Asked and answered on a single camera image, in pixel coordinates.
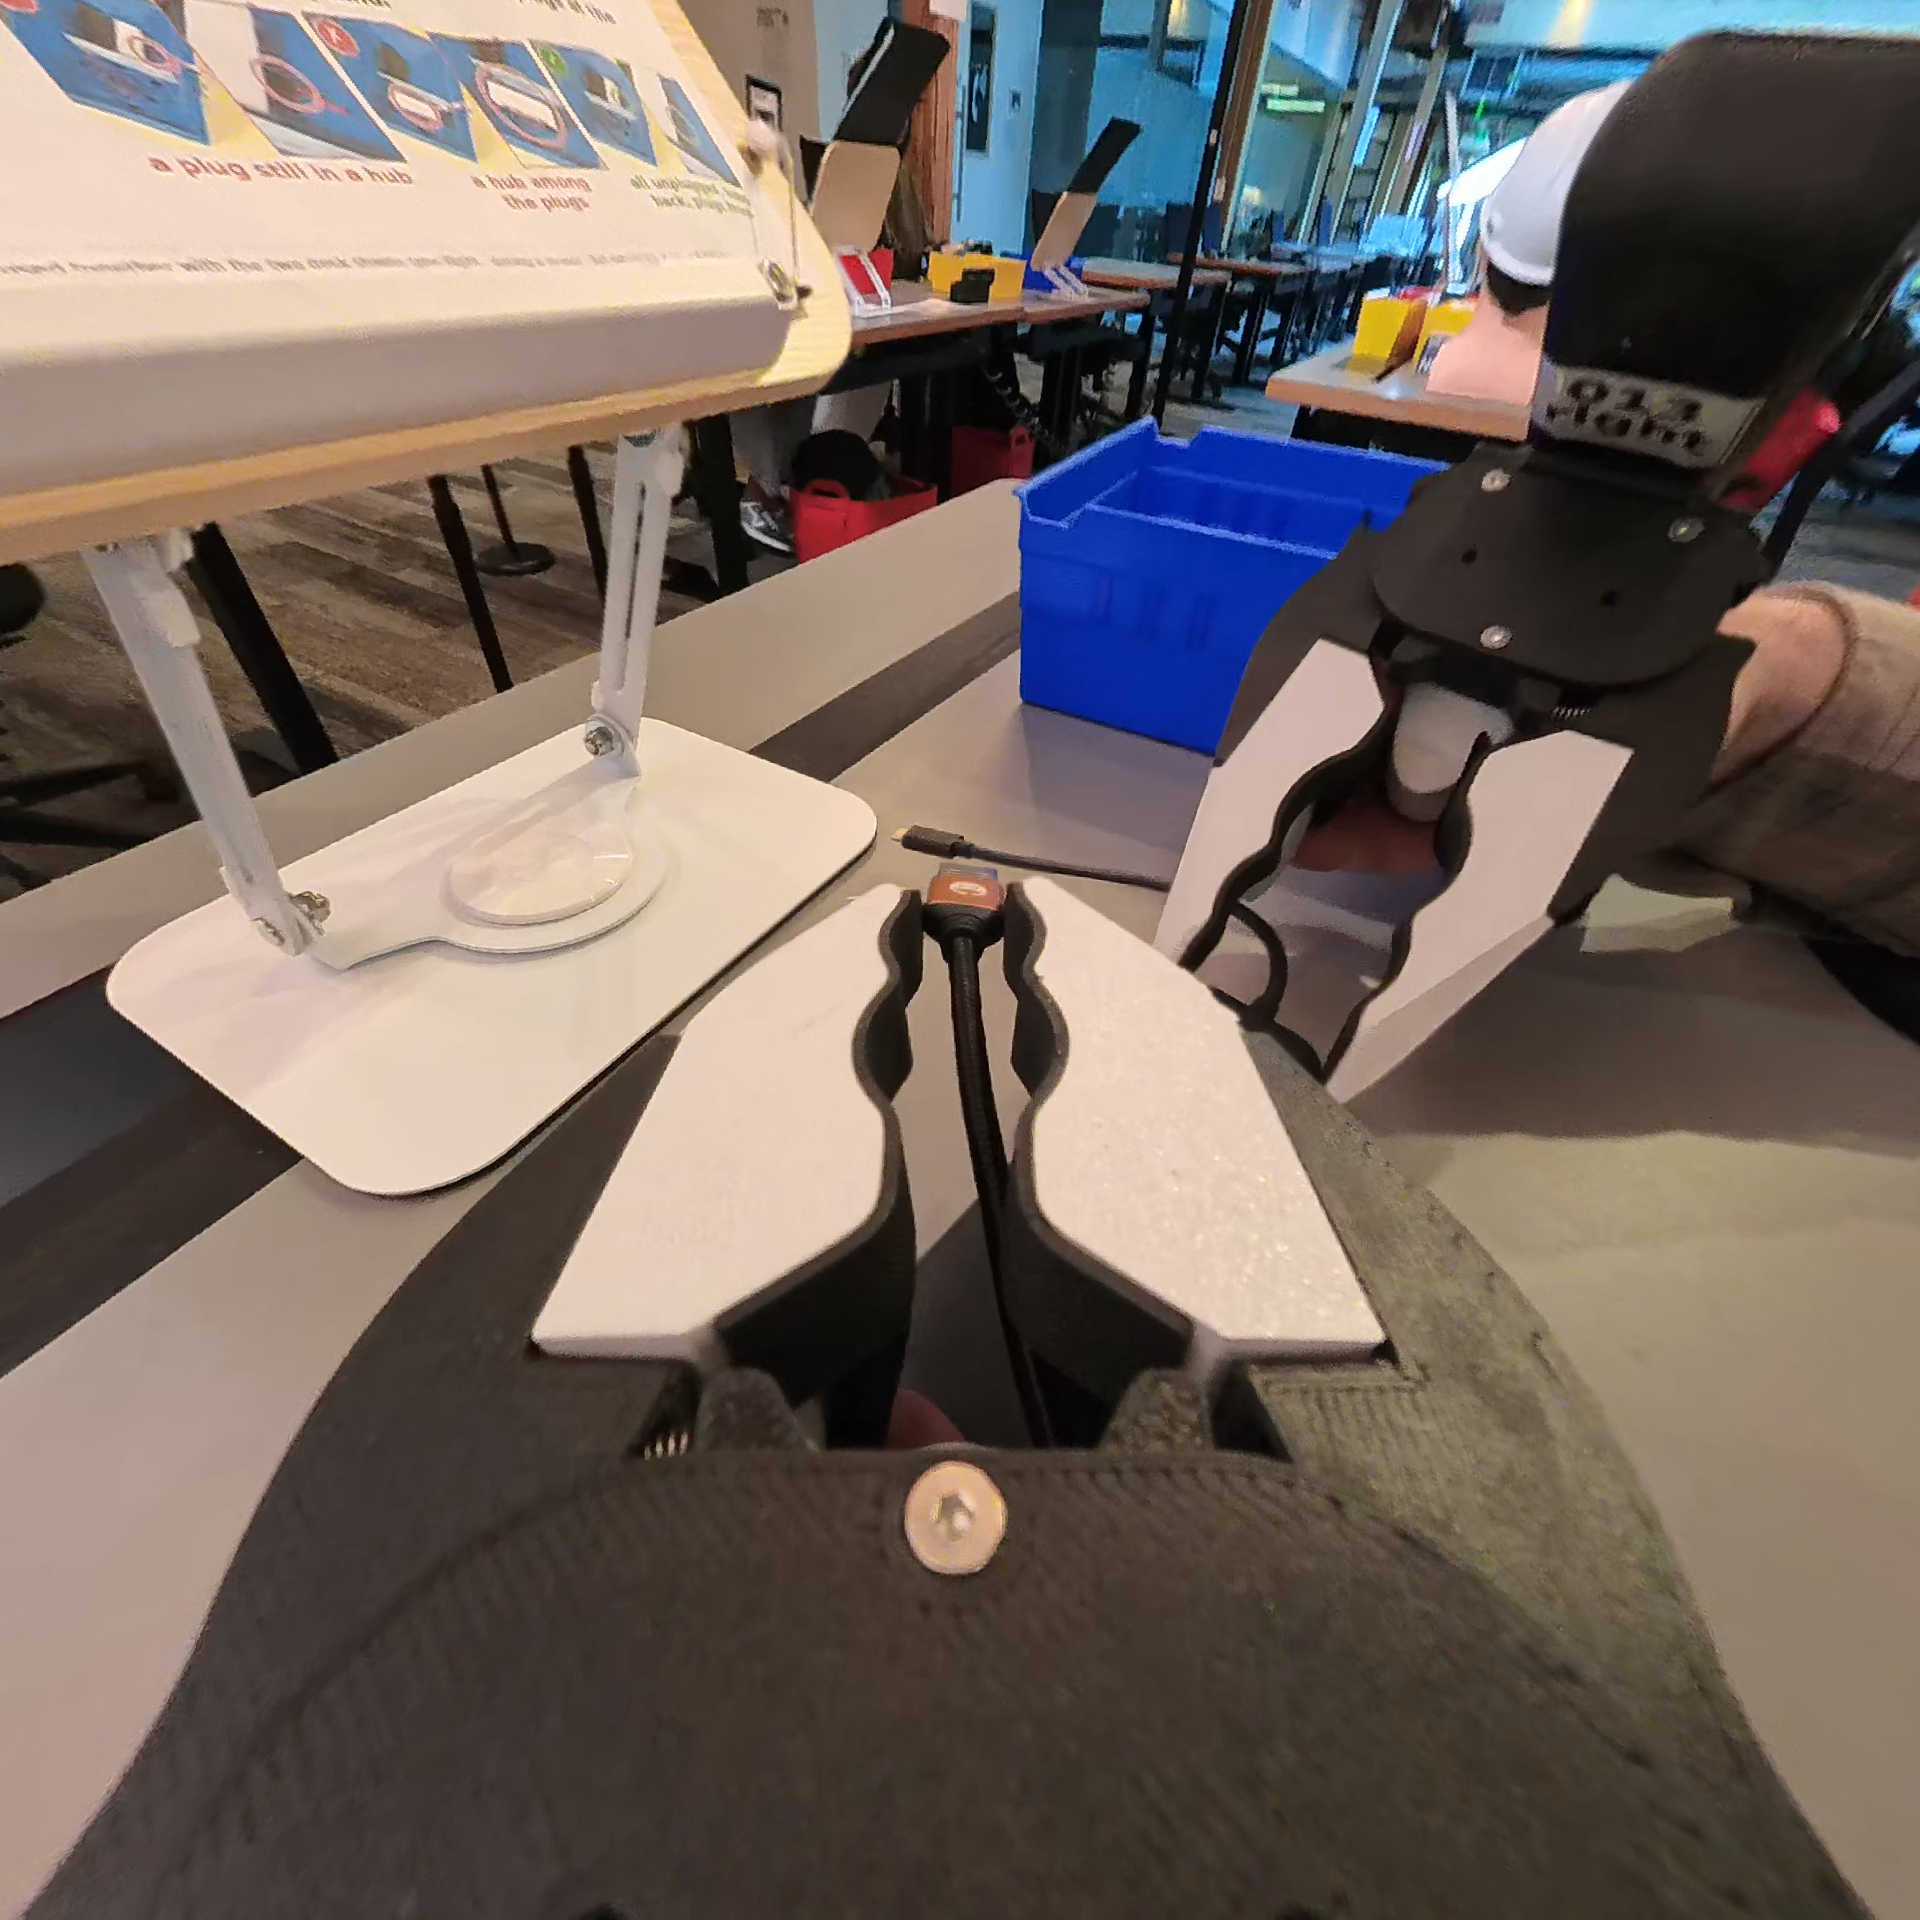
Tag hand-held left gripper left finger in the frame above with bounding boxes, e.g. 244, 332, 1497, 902
532, 884, 921, 1442

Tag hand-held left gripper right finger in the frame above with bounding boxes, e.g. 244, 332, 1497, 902
1002, 878, 1385, 1442

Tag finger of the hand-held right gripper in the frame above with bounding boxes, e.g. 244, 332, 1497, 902
1318, 731, 1642, 1107
1153, 633, 1414, 977

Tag black usb cable orange plugs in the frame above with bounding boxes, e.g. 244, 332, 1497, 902
896, 824, 1172, 1450

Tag person's right forearm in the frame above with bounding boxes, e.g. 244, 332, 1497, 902
1680, 584, 1920, 963

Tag person's right hand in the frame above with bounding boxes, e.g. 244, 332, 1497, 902
1708, 585, 1855, 793

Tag blue plastic bin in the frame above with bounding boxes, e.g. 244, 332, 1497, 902
1017, 420, 1450, 757

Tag pink object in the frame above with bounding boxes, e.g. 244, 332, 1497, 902
1424, 292, 1548, 400

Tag white book stand wooden board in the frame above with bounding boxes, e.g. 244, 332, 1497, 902
0, 0, 881, 1197

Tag tan board on stand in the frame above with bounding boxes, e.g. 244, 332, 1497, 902
1032, 116, 1146, 282
807, 18, 952, 260

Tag printed instruction sheet pad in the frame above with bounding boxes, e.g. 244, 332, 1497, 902
0, 0, 819, 497

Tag black stanchion post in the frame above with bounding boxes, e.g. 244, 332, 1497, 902
474, 464, 561, 580

